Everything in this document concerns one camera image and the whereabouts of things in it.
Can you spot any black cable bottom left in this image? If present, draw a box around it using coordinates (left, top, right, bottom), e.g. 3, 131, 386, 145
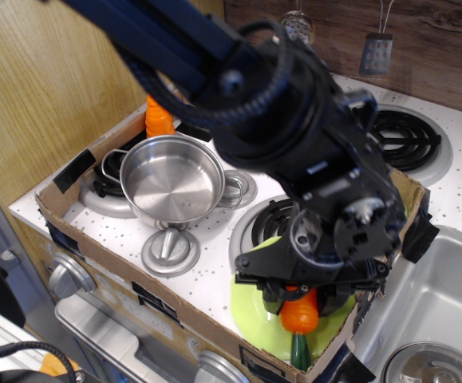
0, 339, 76, 383

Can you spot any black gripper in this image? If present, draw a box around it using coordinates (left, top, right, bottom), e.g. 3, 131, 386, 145
234, 207, 390, 317

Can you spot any hanging metal strainer ladle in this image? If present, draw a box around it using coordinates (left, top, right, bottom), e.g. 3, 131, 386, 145
279, 0, 315, 45

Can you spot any light green plastic plate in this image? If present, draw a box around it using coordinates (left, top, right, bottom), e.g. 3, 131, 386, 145
229, 235, 357, 360

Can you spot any silver stove knob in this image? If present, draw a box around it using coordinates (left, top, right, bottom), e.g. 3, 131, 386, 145
141, 228, 200, 278
217, 170, 258, 210

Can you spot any back right black burner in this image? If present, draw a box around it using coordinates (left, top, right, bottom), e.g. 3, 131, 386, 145
372, 105, 453, 188

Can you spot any silver stove knob front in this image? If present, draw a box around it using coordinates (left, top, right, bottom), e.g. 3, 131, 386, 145
141, 228, 200, 278

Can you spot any hanging metal slotted spatula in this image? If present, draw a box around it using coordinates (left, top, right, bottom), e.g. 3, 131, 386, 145
359, 0, 395, 77

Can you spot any silver stove knob middle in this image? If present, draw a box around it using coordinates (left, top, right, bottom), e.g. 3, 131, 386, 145
217, 170, 258, 210

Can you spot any sink drain strainer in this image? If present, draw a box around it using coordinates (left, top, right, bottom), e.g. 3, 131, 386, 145
381, 342, 462, 383

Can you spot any silver oven knob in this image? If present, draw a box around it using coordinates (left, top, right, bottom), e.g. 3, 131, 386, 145
194, 350, 250, 383
48, 252, 97, 299

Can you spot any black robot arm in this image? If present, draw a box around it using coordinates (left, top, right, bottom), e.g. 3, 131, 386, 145
69, 1, 405, 316

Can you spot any silver oven knob left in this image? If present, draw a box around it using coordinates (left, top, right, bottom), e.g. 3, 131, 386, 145
48, 252, 97, 299

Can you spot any orange object bottom left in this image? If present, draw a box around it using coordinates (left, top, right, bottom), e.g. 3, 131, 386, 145
39, 353, 68, 377

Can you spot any cardboard fence with black tape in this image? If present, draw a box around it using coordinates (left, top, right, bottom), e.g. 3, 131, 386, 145
34, 111, 440, 383

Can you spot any orange toy carrot green stem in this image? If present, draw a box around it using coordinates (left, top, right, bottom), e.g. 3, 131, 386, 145
279, 288, 319, 372

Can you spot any upright orange toy carrot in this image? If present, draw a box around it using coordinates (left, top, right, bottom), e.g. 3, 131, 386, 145
145, 95, 176, 138

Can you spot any front right black burner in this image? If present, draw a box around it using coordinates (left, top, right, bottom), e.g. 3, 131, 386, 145
228, 195, 294, 272

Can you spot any front left black burner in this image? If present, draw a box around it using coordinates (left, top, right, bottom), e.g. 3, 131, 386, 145
79, 132, 146, 219

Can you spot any black burner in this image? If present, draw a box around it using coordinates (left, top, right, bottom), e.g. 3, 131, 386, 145
228, 195, 294, 272
79, 132, 146, 219
372, 105, 453, 188

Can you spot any stainless steel pot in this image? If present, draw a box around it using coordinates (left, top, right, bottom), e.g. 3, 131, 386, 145
114, 135, 225, 230

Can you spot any silver oven knob right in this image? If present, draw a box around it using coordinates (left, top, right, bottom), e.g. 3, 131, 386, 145
194, 350, 250, 383

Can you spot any silver oven door handle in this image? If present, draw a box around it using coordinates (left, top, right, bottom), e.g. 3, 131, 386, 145
55, 294, 197, 382

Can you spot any silver toy sink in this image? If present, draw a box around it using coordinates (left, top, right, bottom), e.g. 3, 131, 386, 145
353, 226, 462, 382

